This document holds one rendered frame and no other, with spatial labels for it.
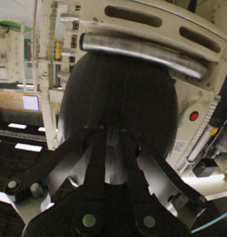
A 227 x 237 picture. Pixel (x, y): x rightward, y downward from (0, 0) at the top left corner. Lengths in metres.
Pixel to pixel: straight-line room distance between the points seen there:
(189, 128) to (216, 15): 0.43
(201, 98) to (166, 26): 0.31
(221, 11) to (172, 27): 0.28
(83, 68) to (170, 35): 0.20
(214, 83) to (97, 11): 0.32
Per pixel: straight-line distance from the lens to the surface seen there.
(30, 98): 4.48
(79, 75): 0.25
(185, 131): 0.53
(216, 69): 0.37
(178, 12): 0.31
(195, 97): 0.47
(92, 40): 0.28
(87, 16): 0.27
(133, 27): 0.26
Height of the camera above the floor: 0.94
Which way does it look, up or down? 27 degrees up
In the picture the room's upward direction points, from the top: 169 degrees counter-clockwise
